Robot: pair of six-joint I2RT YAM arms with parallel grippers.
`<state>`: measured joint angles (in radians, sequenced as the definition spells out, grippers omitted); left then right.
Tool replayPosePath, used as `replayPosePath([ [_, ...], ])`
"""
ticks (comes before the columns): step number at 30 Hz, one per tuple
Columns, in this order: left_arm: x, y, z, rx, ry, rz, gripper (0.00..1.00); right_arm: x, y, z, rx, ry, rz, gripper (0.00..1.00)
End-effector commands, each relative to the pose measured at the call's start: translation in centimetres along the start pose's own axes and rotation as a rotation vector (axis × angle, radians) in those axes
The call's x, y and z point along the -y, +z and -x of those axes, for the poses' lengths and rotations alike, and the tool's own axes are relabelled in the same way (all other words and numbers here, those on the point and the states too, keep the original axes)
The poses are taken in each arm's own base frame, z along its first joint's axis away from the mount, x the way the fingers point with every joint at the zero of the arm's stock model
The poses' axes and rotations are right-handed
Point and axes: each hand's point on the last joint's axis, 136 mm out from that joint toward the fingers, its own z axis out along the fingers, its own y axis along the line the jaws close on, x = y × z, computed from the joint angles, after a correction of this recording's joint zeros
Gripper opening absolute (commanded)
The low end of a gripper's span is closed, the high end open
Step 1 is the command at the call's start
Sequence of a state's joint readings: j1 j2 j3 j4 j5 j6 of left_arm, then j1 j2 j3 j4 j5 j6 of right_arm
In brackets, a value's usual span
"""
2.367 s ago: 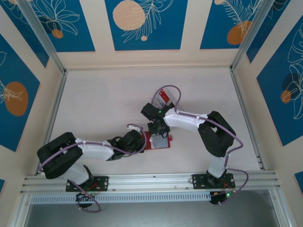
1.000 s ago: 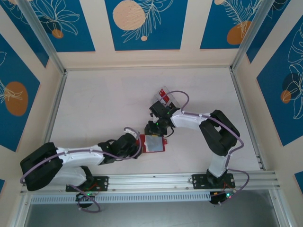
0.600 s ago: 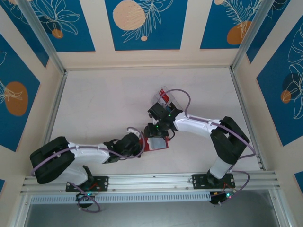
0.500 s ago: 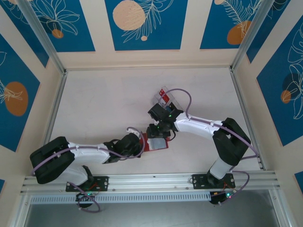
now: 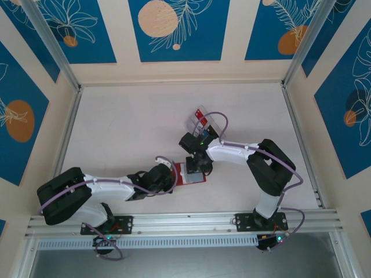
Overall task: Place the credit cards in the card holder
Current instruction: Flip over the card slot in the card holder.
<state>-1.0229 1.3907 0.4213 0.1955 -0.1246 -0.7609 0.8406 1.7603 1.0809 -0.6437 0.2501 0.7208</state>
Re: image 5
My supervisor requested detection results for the red leather card holder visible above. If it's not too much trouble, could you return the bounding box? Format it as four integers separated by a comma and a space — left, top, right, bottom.
170, 161, 208, 186

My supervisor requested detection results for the clear plastic card tray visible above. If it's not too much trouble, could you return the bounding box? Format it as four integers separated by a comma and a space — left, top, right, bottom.
185, 104, 221, 139

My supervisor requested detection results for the red credit card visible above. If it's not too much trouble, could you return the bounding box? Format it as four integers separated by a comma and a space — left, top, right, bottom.
194, 109, 210, 127

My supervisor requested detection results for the small circuit board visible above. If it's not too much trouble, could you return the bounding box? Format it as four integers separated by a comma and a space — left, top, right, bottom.
257, 233, 290, 250
92, 235, 120, 247

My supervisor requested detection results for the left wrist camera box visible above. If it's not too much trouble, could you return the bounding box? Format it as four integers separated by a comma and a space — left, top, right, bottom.
150, 159, 174, 182

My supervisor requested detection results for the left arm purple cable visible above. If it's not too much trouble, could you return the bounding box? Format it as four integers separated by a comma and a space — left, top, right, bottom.
39, 156, 174, 260

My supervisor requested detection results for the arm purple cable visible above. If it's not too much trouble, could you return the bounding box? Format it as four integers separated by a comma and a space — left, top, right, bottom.
193, 112, 305, 253
39, 156, 174, 260

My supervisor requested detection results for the long aluminium mounting rail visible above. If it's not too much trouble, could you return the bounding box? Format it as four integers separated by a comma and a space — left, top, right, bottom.
24, 208, 344, 239

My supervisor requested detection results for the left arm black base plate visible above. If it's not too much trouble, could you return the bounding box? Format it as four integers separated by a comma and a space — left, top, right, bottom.
80, 215, 134, 235

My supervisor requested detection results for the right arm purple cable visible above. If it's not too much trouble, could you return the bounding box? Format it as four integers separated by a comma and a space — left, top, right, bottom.
193, 112, 305, 253

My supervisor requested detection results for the grey slotted cable duct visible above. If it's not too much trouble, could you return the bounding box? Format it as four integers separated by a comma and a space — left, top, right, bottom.
37, 235, 259, 250

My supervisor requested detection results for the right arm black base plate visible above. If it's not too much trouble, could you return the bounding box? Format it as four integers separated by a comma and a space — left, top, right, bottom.
235, 213, 289, 232

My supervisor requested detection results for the aluminium table side rail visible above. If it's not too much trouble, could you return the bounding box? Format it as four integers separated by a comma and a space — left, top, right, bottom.
281, 83, 325, 209
43, 86, 83, 215

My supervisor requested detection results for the blue floral wall panel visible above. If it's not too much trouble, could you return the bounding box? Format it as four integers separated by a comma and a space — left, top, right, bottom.
39, 0, 117, 64
0, 42, 50, 186
314, 27, 371, 180
128, 0, 231, 63
245, 0, 328, 61

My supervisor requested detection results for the aluminium frame post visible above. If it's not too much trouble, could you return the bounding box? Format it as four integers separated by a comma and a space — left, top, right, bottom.
20, 0, 82, 93
282, 0, 356, 87

